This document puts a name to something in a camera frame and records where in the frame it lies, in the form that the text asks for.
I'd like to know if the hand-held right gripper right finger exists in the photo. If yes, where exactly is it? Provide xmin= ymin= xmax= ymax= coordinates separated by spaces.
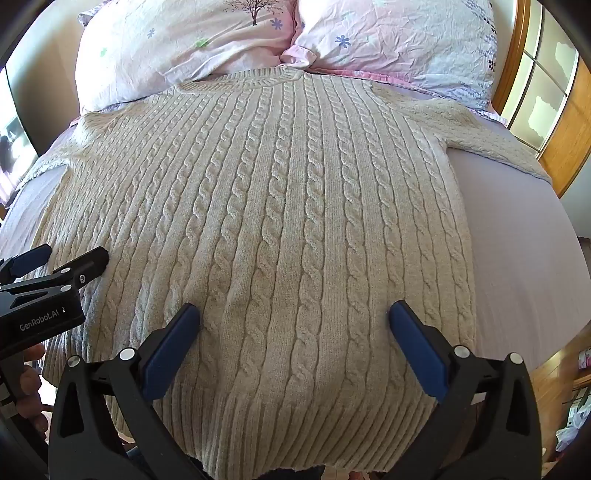
xmin=388 ymin=300 xmax=544 ymax=480

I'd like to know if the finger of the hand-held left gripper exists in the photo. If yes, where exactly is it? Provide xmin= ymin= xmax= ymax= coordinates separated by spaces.
xmin=0 ymin=244 xmax=53 ymax=283
xmin=18 ymin=246 xmax=110 ymax=296

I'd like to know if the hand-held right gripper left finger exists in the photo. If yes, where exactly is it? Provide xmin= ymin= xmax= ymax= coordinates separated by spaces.
xmin=48 ymin=302 xmax=219 ymax=480

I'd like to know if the cream cable-knit sweater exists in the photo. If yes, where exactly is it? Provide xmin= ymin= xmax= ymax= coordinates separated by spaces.
xmin=28 ymin=67 xmax=553 ymax=474

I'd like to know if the person's left hand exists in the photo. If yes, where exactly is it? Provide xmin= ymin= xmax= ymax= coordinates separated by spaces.
xmin=10 ymin=344 xmax=49 ymax=433

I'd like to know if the window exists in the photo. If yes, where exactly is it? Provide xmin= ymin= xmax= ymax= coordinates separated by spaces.
xmin=0 ymin=65 xmax=41 ymax=204

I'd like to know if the white plastic bag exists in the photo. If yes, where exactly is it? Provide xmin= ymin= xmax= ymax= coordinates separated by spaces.
xmin=554 ymin=406 xmax=589 ymax=454

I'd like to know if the pink floral pillow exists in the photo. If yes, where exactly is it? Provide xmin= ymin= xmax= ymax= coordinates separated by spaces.
xmin=281 ymin=0 xmax=498 ymax=112
xmin=74 ymin=0 xmax=300 ymax=114

